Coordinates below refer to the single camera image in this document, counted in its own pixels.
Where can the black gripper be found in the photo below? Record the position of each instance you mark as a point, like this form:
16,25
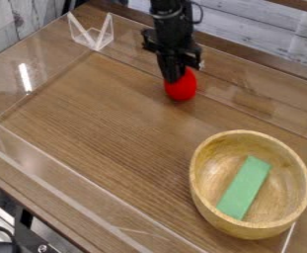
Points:
171,42

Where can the red plush strawberry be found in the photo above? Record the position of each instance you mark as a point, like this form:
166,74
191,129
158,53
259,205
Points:
182,90

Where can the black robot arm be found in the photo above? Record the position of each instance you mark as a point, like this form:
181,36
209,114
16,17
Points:
169,5

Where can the wooden bowl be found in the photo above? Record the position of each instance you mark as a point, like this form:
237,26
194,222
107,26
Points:
282,197

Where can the green rectangular block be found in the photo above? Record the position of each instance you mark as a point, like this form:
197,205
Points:
241,193

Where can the clear acrylic wall panel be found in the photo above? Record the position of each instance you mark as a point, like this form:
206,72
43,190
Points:
95,219

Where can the black table leg frame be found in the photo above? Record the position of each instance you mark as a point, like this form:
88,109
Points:
35,236

